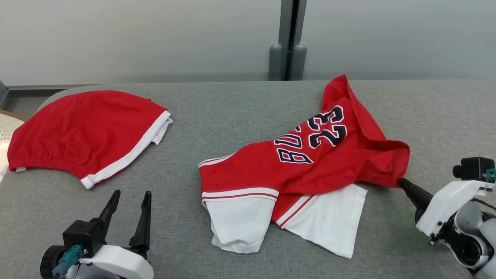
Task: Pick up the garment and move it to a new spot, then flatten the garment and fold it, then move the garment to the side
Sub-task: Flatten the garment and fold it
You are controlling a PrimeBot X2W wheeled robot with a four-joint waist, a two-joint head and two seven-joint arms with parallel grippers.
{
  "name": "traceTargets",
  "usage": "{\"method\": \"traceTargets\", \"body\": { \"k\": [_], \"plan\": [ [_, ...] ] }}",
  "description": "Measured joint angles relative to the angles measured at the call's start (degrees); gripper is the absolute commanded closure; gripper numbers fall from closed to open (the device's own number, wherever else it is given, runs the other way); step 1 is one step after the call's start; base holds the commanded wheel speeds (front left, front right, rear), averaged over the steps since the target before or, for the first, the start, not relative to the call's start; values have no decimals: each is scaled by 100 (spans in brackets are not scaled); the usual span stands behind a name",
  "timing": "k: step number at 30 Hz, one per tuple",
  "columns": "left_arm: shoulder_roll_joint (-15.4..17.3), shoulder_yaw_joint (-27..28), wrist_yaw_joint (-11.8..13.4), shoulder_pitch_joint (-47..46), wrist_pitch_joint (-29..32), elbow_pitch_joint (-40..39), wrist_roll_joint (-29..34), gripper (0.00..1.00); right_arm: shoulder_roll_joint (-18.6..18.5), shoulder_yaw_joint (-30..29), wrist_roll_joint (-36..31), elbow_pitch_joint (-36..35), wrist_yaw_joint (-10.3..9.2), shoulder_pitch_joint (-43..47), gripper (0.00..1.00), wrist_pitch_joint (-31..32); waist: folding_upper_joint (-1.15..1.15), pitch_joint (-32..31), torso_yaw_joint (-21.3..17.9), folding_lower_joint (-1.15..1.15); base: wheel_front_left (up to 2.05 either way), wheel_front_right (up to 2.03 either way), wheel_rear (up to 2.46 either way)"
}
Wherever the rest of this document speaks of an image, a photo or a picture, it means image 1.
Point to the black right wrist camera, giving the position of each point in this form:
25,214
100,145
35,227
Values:
471,167

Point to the red jersey with white sleeves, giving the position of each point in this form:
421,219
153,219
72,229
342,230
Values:
302,166

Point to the grey partition post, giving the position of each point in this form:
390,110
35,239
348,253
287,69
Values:
288,38

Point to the teal left camera connector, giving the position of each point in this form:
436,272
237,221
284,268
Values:
68,260

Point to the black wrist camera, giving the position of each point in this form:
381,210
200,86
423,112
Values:
83,234
471,167

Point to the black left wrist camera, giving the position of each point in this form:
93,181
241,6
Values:
83,234

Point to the red shorts with white stripe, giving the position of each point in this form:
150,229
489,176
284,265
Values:
85,131

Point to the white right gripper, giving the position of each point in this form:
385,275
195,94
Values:
445,205

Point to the teal camera connector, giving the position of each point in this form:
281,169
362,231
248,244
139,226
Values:
68,260
491,175

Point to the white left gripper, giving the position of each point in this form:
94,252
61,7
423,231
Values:
120,261

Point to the teal right camera connector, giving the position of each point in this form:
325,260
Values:
491,175

